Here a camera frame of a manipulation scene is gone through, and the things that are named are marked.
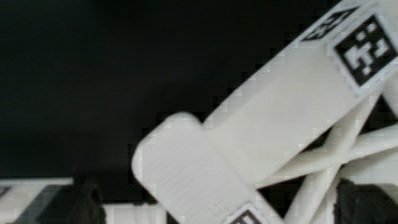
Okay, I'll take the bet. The white chair back frame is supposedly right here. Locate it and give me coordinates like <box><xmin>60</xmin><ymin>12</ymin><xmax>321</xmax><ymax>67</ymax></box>
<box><xmin>132</xmin><ymin>0</ymin><xmax>398</xmax><ymax>224</ymax></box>

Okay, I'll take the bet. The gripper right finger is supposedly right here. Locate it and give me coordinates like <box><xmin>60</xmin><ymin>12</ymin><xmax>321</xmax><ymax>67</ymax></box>
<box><xmin>335</xmin><ymin>179</ymin><xmax>398</xmax><ymax>224</ymax></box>

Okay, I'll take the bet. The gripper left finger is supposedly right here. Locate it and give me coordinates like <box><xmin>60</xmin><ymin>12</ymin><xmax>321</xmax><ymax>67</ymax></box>
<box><xmin>24</xmin><ymin>178</ymin><xmax>106</xmax><ymax>224</ymax></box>

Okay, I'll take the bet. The white chair seat block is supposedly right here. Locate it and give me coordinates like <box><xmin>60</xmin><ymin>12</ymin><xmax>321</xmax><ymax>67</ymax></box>
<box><xmin>0</xmin><ymin>179</ymin><xmax>168</xmax><ymax>224</ymax></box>

